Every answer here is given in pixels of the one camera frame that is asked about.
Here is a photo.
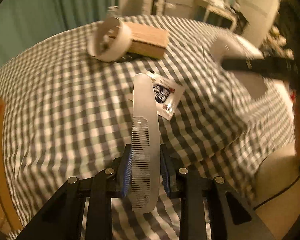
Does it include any clear plastic comb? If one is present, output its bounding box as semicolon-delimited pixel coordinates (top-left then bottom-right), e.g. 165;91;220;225
131;73;160;213

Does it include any sticker sachet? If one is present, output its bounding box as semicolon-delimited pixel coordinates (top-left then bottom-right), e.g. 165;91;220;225
128;70;186;121

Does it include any cardboard box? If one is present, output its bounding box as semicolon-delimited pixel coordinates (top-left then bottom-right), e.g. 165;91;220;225
0;83;24;233

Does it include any wooden box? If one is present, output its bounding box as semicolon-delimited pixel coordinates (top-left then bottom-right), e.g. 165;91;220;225
125;22;169;59

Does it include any checkered bed cover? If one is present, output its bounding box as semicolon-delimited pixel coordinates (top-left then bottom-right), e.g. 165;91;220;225
0;16;294;225

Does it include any white suitcase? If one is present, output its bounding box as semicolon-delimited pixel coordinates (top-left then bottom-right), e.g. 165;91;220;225
121;0;165;16

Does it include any green curtain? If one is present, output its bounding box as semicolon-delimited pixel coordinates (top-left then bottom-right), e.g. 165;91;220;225
0;0;119;67

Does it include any white tape ring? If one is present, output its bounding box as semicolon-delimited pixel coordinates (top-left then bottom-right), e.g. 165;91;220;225
86;16;133;62

